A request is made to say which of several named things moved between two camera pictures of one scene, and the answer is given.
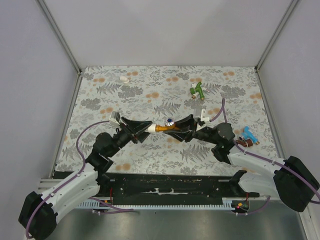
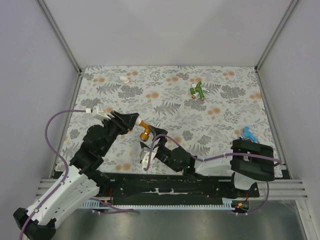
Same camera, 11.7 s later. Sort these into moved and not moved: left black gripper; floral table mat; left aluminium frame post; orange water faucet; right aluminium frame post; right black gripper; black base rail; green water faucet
Moved: left black gripper; right black gripper; orange water faucet
Not moved: green water faucet; floral table mat; black base rail; right aluminium frame post; left aluminium frame post
